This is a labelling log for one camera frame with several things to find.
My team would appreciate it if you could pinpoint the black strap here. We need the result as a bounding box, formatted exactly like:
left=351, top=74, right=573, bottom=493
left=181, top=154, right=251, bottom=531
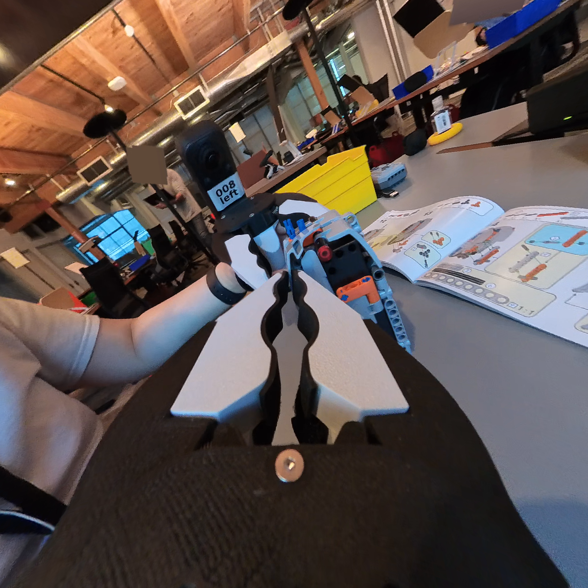
left=0, top=466, right=70, bottom=536

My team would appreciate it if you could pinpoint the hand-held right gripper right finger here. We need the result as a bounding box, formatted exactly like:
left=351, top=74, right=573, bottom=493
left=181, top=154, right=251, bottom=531
left=291, top=269, right=410, bottom=436

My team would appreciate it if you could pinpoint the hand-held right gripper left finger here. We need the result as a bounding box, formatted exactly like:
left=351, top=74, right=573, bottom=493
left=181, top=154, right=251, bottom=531
left=169, top=270, right=290, bottom=435

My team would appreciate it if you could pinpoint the red bag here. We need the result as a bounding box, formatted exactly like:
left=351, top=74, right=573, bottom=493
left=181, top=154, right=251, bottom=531
left=370, top=131, right=407, bottom=168

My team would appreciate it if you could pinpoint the grey brick hub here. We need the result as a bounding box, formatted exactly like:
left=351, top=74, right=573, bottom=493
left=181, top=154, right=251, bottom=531
left=370, top=162, right=409, bottom=191

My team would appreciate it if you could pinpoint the black light stand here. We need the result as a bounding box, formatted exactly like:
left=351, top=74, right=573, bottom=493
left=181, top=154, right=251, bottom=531
left=281, top=0, right=356, bottom=150
left=83, top=109, right=221, bottom=267

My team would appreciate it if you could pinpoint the black wristband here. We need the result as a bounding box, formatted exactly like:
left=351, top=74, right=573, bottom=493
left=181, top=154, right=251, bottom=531
left=206, top=266, right=247, bottom=306

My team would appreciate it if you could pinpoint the open instruction booklet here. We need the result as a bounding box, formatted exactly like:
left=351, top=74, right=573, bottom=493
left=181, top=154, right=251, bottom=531
left=360, top=197, right=588, bottom=347

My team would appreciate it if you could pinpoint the grey brick robot model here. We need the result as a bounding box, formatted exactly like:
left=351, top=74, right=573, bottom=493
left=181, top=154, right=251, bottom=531
left=276, top=212, right=412, bottom=354

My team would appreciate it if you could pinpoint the black pouch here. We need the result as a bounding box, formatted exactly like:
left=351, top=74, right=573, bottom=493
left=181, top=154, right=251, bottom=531
left=403, top=129, right=429, bottom=157

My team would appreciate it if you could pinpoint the blue bin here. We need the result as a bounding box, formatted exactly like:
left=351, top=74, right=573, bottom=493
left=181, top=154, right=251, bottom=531
left=486, top=0, right=575, bottom=49
left=393, top=64, right=435, bottom=99

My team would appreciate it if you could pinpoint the yellow plastic bin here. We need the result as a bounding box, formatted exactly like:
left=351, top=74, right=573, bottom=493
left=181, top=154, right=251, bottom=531
left=276, top=146, right=378, bottom=216

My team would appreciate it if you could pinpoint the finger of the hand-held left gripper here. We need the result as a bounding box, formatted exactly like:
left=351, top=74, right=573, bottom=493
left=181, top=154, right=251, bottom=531
left=224, top=233, right=276, bottom=291
left=275, top=194, right=332, bottom=222

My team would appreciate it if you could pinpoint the clear sanitizer bottle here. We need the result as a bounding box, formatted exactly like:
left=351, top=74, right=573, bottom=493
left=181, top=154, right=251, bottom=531
left=429, top=96, right=455, bottom=136

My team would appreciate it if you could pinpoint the person's left forearm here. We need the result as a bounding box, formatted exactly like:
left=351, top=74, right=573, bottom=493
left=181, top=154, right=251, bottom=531
left=69, top=276, right=239, bottom=391

